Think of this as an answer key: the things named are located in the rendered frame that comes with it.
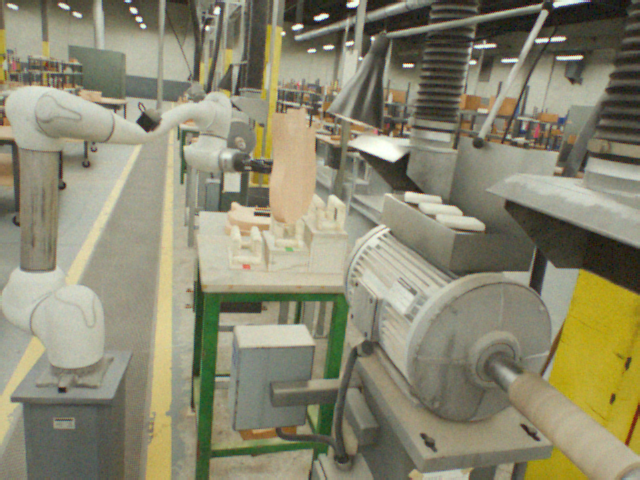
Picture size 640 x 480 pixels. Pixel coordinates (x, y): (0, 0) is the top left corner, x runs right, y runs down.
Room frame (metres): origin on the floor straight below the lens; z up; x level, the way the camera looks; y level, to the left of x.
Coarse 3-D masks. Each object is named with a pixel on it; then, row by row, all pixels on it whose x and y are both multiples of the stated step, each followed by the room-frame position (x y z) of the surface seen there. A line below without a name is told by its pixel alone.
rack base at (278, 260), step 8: (264, 232) 2.07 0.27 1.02; (264, 240) 2.00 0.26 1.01; (272, 240) 1.96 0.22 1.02; (264, 248) 1.97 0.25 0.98; (272, 248) 1.86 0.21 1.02; (280, 248) 1.87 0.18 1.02; (296, 248) 1.89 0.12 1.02; (304, 248) 1.91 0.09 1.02; (264, 256) 1.95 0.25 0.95; (272, 256) 1.83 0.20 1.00; (280, 256) 1.84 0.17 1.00; (288, 256) 1.85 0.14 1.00; (296, 256) 1.86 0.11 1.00; (304, 256) 1.87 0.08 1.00; (272, 264) 1.84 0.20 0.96; (280, 264) 1.84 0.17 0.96; (288, 264) 1.85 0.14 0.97; (296, 264) 1.86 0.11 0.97; (304, 264) 1.87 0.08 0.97; (272, 272) 1.84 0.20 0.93; (280, 272) 1.84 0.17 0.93; (288, 272) 1.85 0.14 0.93; (296, 272) 1.86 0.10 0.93; (304, 272) 1.87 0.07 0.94
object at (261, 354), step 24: (240, 336) 0.93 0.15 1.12; (264, 336) 0.94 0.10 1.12; (288, 336) 0.95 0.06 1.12; (240, 360) 0.88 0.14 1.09; (264, 360) 0.90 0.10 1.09; (288, 360) 0.92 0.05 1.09; (312, 360) 0.93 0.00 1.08; (240, 384) 0.89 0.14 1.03; (264, 384) 0.90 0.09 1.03; (240, 408) 0.89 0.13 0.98; (264, 408) 0.90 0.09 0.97; (288, 408) 0.92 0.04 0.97; (336, 456) 0.82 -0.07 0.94
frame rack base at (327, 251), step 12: (312, 228) 1.93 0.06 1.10; (312, 240) 1.87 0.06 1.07; (324, 240) 1.89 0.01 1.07; (336, 240) 1.90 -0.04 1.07; (312, 252) 1.87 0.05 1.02; (324, 252) 1.89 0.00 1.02; (336, 252) 1.90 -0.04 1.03; (312, 264) 1.88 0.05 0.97; (324, 264) 1.89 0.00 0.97; (336, 264) 1.90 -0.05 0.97
